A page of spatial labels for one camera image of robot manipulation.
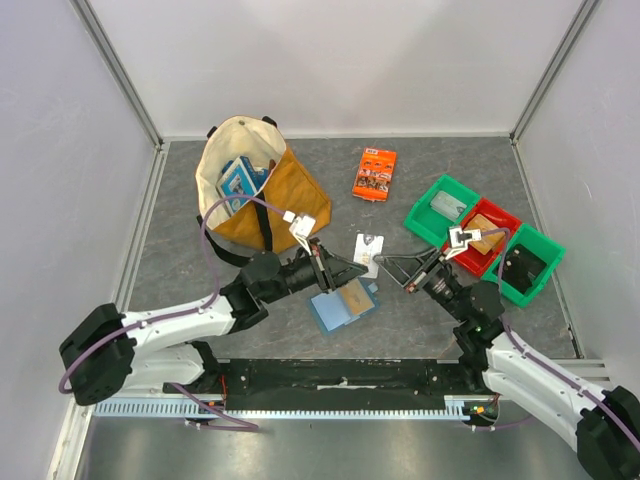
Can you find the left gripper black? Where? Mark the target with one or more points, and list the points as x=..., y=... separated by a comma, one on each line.
x=330, y=270

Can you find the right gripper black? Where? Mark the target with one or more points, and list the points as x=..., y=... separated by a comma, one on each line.
x=421, y=274

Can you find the silver white credit card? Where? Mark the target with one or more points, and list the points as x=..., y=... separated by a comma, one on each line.
x=367, y=247

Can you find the blue card holder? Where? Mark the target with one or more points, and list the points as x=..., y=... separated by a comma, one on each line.
x=329, y=311

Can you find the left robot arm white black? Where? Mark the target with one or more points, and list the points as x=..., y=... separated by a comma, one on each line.
x=111, y=351

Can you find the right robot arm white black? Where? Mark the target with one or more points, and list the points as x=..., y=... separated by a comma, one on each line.
x=600, y=425

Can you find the silver cards in bin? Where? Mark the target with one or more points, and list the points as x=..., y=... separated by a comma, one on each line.
x=447, y=205

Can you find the gold cards in bin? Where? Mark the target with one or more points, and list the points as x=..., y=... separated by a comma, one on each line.
x=492, y=236

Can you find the black cards in bin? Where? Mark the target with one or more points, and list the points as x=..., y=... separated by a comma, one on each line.
x=521, y=268

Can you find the red bin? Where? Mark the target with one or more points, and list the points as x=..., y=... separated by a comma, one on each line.
x=493, y=221

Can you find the green bin far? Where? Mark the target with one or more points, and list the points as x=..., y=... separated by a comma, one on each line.
x=429, y=225

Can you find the green bin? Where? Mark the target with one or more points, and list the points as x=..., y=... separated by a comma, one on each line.
x=547, y=249
x=429, y=225

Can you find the orange screw box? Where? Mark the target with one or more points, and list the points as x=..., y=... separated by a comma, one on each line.
x=374, y=175

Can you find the tan tote bag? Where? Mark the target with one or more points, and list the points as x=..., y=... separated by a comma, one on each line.
x=288, y=186

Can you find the green bin near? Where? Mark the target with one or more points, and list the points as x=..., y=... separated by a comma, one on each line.
x=547, y=249

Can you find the blue box in bag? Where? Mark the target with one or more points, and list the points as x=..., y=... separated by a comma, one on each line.
x=239, y=176

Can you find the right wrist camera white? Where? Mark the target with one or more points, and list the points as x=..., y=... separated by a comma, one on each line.
x=459, y=240

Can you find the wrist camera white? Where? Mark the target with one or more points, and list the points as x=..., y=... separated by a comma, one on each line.
x=459, y=240
x=300, y=227

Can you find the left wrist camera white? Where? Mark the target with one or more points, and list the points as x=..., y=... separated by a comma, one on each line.
x=300, y=227

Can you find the slotted cable duct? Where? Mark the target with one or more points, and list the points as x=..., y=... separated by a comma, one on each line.
x=451, y=410

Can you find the right aluminium frame post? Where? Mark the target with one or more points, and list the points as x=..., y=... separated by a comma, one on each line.
x=569, y=40

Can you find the aluminium frame post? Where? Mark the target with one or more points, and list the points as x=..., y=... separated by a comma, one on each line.
x=569, y=40
x=100, y=38

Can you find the left aluminium frame post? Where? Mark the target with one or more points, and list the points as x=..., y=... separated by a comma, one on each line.
x=100, y=38

